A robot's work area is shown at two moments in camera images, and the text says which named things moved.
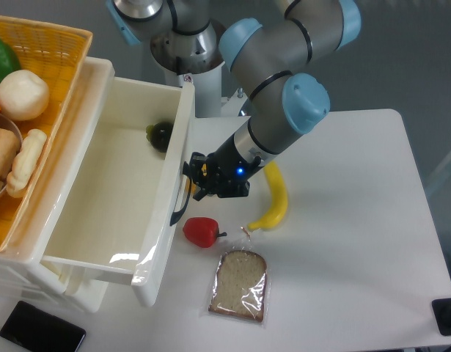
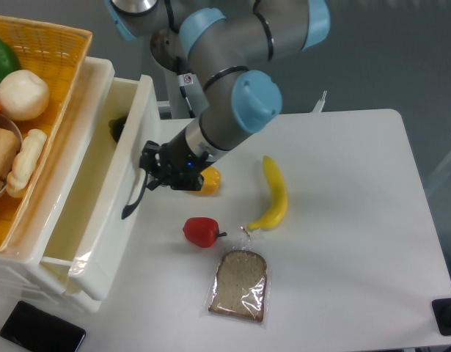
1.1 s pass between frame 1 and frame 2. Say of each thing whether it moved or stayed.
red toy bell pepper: stayed
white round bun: stayed
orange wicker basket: stayed
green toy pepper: stayed
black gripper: moved
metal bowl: stayed
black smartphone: stayed
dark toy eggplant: moved
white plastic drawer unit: moved
